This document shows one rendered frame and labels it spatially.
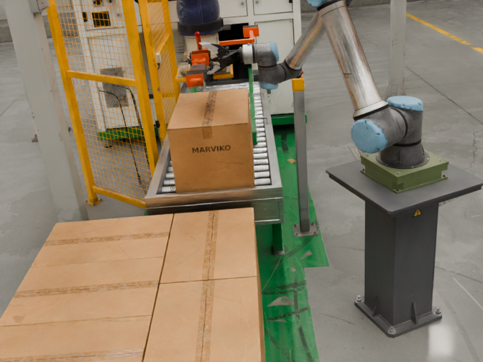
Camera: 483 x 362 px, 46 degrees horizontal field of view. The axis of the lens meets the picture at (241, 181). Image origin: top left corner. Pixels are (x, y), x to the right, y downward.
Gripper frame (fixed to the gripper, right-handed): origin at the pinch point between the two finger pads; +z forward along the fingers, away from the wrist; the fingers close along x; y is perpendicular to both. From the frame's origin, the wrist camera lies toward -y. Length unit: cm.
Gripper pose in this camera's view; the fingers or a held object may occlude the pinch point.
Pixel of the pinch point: (200, 59)
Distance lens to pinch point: 276.3
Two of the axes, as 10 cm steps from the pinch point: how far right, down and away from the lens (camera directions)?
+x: -0.9, -9.0, -4.3
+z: -10.0, 0.9, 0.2
